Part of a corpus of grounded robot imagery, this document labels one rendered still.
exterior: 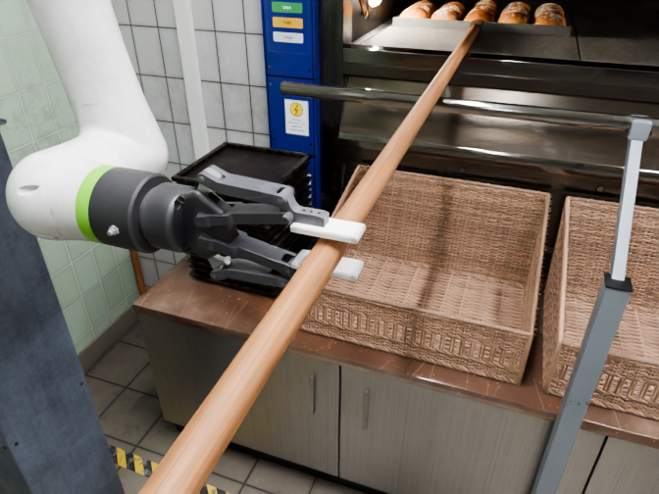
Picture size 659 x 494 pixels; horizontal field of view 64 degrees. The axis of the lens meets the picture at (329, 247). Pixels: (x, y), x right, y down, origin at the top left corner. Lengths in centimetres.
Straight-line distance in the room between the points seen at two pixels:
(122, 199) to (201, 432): 31
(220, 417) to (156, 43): 157
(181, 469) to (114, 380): 187
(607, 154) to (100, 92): 121
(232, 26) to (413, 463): 132
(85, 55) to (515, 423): 111
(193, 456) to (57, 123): 167
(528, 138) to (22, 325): 125
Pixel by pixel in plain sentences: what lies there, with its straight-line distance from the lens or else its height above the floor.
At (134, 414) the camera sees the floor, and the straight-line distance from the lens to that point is 206.
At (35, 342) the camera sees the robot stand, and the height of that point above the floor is 77.
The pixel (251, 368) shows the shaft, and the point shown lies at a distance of 39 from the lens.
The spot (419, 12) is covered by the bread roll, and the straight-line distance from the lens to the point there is 190.
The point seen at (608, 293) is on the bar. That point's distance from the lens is 102.
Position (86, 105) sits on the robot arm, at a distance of 74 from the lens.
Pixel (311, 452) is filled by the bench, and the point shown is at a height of 18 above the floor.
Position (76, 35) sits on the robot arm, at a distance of 73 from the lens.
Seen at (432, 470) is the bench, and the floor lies 26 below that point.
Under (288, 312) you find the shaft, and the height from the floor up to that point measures 121.
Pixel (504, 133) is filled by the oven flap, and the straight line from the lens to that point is 151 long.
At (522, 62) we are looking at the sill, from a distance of 147.
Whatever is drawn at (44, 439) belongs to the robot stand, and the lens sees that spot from 132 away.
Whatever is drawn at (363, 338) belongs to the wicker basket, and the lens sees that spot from 132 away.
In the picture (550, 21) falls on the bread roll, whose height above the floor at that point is 122.
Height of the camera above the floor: 148
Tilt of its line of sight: 32 degrees down
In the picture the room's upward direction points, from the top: straight up
